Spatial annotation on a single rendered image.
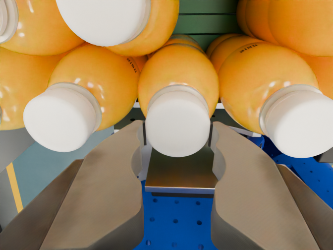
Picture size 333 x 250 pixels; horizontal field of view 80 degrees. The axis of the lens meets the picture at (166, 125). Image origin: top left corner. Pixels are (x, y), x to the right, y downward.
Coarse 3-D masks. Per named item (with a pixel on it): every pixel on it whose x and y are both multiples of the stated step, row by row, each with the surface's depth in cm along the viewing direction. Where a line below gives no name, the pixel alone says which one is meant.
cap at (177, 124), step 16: (160, 96) 12; (176, 96) 11; (192, 96) 12; (160, 112) 11; (176, 112) 11; (192, 112) 11; (160, 128) 12; (176, 128) 12; (192, 128) 11; (208, 128) 11; (160, 144) 12; (176, 144) 12; (192, 144) 12
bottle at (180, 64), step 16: (160, 48) 18; (176, 48) 16; (192, 48) 17; (144, 64) 17; (160, 64) 14; (176, 64) 14; (192, 64) 14; (208, 64) 15; (144, 80) 15; (160, 80) 14; (176, 80) 13; (192, 80) 13; (208, 80) 14; (144, 96) 15; (208, 96) 14; (144, 112) 15; (208, 112) 13
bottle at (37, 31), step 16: (16, 0) 12; (32, 0) 12; (48, 0) 13; (16, 16) 11; (32, 16) 12; (48, 16) 13; (16, 32) 12; (32, 32) 13; (48, 32) 13; (64, 32) 14; (16, 48) 13; (32, 48) 14; (48, 48) 15; (64, 48) 16
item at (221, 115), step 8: (136, 112) 35; (216, 112) 34; (224, 112) 34; (128, 120) 32; (144, 120) 32; (216, 120) 32; (224, 120) 32; (232, 120) 32; (120, 128) 30; (232, 128) 30; (240, 128) 29; (256, 136) 29; (144, 152) 36; (144, 160) 37; (144, 168) 38; (144, 176) 39
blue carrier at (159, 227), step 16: (144, 192) 31; (144, 208) 28; (160, 208) 28; (176, 208) 28; (192, 208) 28; (208, 208) 28; (144, 224) 26; (160, 224) 26; (176, 224) 26; (192, 224) 26; (208, 224) 26; (144, 240) 24; (160, 240) 24; (176, 240) 24; (192, 240) 24; (208, 240) 24
